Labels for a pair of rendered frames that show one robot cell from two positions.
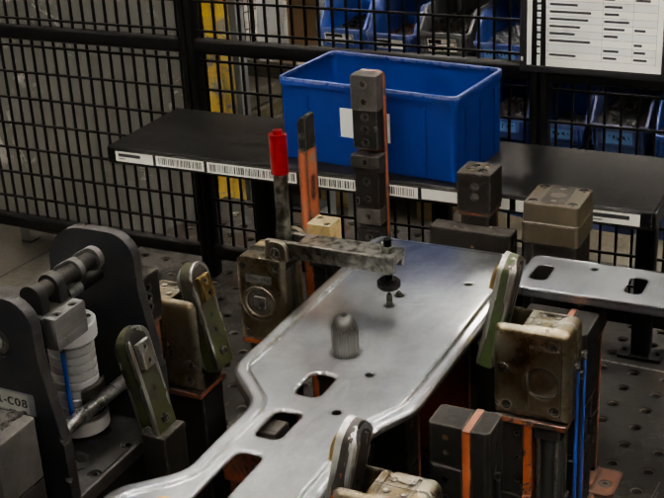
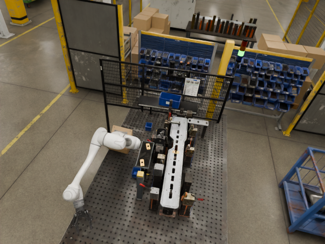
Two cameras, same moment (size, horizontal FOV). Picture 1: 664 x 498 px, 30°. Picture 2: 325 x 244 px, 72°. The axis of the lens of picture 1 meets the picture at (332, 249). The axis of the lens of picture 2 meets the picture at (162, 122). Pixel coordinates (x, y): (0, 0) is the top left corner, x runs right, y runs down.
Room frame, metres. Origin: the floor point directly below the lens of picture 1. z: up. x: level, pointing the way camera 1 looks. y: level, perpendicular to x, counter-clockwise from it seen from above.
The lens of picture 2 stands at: (-0.60, 1.04, 3.07)
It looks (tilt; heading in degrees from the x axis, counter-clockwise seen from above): 42 degrees down; 336
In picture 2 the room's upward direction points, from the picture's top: 6 degrees clockwise
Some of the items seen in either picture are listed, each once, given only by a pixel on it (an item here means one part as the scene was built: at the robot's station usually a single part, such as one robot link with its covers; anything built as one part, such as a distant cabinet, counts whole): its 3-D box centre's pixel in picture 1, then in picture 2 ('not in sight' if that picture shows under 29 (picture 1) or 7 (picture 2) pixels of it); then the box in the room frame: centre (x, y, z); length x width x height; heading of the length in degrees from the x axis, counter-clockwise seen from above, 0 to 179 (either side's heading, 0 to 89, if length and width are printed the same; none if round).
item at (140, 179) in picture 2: not in sight; (140, 186); (0.66, 0.67, 0.92); 0.08 x 0.08 x 0.44; 63
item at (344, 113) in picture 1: (390, 113); (169, 100); (1.83, -0.10, 1.10); 0.30 x 0.17 x 0.13; 58
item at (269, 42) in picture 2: not in sight; (279, 71); (2.79, -3.25, 0.68); 1.20 x 0.80 x 1.35; 61
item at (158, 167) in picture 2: not in sight; (157, 177); (0.73, 0.44, 0.90); 0.13 x 0.10 x 0.41; 63
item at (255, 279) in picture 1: (278, 371); (166, 130); (1.43, 0.08, 0.88); 0.07 x 0.06 x 0.35; 63
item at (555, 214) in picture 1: (555, 314); (187, 121); (1.54, -0.31, 0.88); 0.08 x 0.08 x 0.36; 63
